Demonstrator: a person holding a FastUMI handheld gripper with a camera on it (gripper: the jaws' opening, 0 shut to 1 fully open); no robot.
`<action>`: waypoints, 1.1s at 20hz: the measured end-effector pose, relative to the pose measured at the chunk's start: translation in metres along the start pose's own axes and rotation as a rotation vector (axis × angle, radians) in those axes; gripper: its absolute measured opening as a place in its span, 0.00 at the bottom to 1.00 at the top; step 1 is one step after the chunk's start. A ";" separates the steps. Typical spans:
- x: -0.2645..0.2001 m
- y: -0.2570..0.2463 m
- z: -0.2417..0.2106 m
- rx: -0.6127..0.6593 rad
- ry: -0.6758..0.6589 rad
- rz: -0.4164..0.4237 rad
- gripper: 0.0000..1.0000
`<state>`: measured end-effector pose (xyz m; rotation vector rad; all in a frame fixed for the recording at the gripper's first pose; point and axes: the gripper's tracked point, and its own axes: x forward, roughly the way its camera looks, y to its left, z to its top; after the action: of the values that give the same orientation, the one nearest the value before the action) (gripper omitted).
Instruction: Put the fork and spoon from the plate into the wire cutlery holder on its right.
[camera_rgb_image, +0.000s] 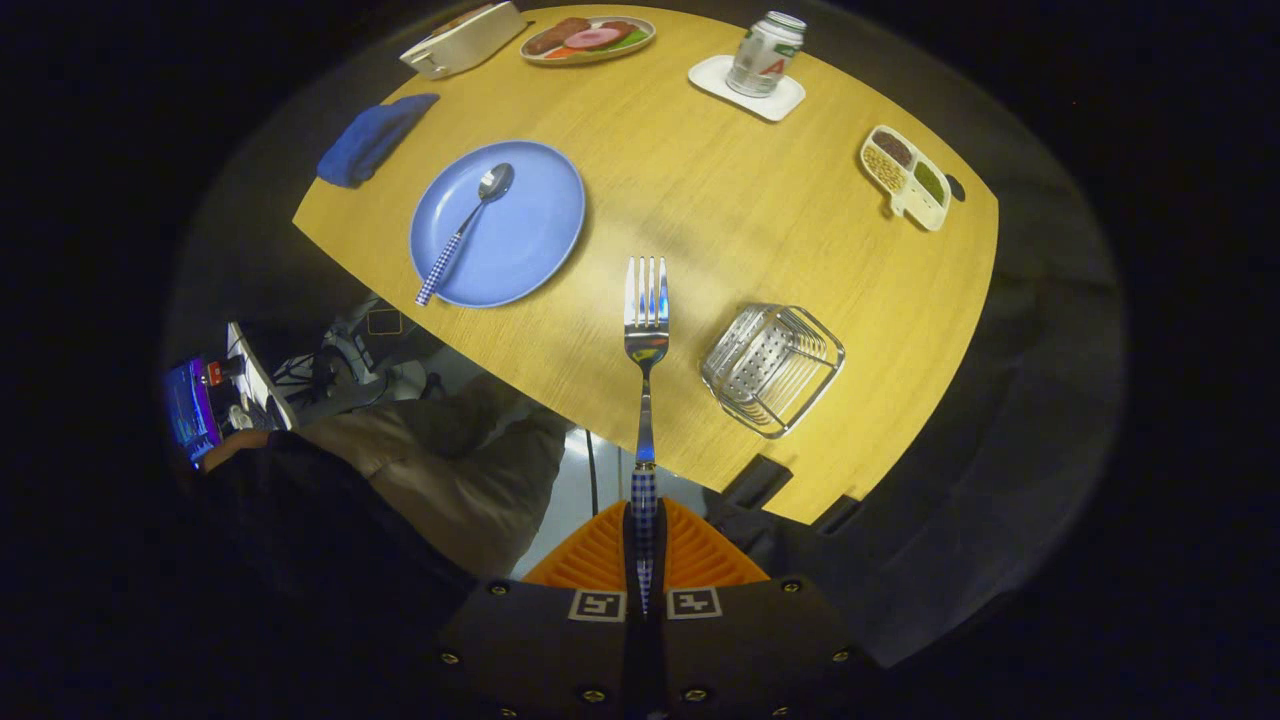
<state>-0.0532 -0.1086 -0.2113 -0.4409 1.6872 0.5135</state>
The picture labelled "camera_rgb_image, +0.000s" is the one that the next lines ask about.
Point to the white flat device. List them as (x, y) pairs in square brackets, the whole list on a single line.
[(258, 380)]

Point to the person's beige trousers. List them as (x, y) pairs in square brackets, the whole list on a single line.
[(460, 470)]

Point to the oval plate of food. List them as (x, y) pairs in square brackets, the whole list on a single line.
[(590, 40)]

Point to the blue round plate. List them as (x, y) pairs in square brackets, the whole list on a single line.
[(530, 230)]

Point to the white toaster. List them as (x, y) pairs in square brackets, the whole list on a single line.
[(465, 45)]

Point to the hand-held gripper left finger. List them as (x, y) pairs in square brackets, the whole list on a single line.
[(560, 650)]

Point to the white divided condiment dish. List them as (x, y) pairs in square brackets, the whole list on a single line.
[(905, 175)]

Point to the purple lit screen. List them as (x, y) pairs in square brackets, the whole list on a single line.
[(192, 410)]

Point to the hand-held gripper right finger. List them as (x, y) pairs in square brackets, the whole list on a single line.
[(730, 650)]

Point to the silver drink can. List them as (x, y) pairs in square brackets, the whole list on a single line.
[(765, 55)]

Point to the blue folded cloth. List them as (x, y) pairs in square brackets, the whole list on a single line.
[(370, 140)]

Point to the white square coaster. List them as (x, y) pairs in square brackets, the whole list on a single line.
[(715, 78)]

